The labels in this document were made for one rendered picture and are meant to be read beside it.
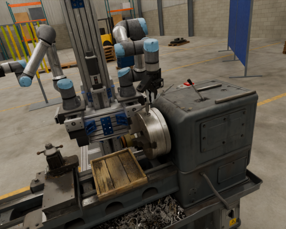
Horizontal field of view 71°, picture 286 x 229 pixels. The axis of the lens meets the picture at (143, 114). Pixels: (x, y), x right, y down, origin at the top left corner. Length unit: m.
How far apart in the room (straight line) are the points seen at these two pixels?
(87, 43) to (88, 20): 0.18
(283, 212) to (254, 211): 0.24
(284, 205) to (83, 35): 2.39
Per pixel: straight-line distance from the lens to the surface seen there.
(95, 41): 1.83
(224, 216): 1.78
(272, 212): 2.37
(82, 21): 1.84
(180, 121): 1.11
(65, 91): 1.71
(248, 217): 2.27
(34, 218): 1.30
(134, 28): 1.48
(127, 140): 1.23
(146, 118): 1.17
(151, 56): 1.04
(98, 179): 1.35
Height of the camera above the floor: 1.75
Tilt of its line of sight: 25 degrees down
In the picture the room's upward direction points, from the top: 8 degrees counter-clockwise
